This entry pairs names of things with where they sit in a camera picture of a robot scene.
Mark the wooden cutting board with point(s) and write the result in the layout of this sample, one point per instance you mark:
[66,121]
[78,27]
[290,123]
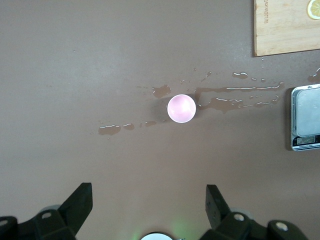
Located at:
[282,32]

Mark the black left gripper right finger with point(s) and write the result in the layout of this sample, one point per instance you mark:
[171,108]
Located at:
[217,210]

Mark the pink plastic cup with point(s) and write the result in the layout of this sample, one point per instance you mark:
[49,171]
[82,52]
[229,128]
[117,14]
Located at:
[181,108]

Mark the silver digital kitchen scale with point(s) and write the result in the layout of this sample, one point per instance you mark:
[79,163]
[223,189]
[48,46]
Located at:
[306,112]

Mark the dried lemon slice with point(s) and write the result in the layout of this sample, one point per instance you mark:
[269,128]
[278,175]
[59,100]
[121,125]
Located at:
[314,8]

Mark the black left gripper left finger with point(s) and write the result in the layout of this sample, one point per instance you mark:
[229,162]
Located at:
[75,207]

